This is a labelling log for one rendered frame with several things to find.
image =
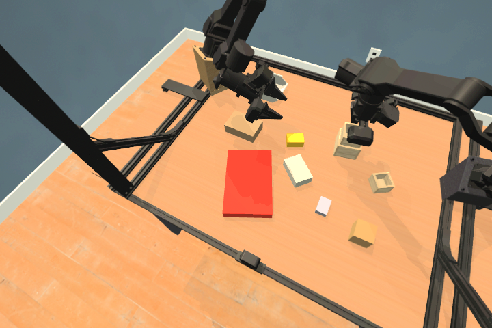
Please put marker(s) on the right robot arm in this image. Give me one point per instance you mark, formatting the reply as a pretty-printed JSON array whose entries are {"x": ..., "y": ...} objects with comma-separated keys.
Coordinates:
[{"x": 382, "y": 77}]

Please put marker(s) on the red flat rectangular block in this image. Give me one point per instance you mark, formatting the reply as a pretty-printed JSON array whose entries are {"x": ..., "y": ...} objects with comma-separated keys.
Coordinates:
[{"x": 248, "y": 184}]

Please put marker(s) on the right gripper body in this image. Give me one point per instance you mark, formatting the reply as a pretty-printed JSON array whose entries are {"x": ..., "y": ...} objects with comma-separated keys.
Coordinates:
[{"x": 362, "y": 112}]

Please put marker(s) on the yellow rectangular block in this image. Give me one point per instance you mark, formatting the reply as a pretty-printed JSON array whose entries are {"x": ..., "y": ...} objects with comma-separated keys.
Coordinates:
[{"x": 294, "y": 140}]

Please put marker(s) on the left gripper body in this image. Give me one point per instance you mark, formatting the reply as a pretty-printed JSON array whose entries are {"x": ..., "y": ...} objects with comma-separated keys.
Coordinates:
[{"x": 257, "y": 106}]

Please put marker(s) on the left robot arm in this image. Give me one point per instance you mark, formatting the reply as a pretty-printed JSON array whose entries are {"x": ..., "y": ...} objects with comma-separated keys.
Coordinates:
[{"x": 220, "y": 23}]

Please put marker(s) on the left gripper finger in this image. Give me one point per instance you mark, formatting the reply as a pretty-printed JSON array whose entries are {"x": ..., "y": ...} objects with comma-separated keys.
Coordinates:
[
  {"x": 269, "y": 113},
  {"x": 274, "y": 91}
]

